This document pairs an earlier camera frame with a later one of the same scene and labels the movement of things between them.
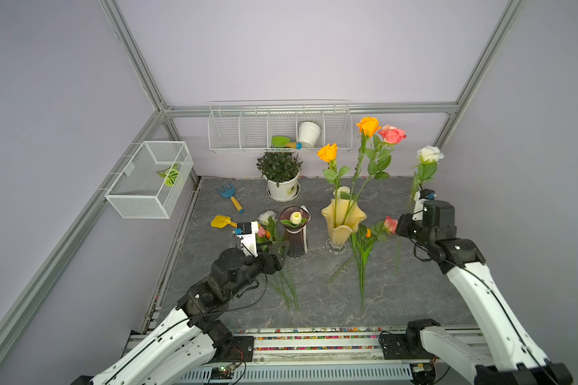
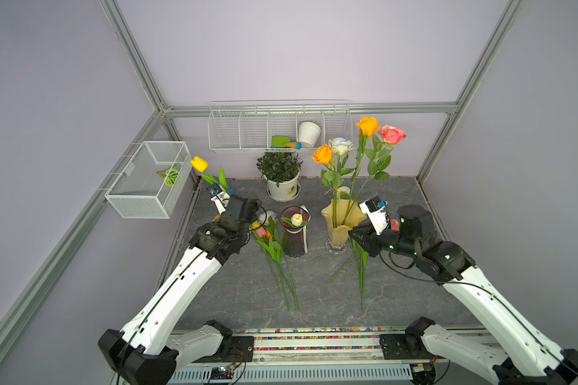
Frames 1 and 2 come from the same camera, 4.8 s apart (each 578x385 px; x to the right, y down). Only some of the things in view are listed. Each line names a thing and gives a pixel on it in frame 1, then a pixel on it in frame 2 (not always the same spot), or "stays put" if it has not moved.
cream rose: x=339 y=190 stays put
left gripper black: x=276 y=263 to x=255 y=216
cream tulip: x=295 y=220 stays put
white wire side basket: x=152 y=181 stays put
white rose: x=428 y=156 to x=340 y=147
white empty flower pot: x=309 y=132 stays put
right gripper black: x=406 y=220 to x=370 y=239
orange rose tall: x=368 y=127 stays put
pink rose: x=378 y=157 stays put
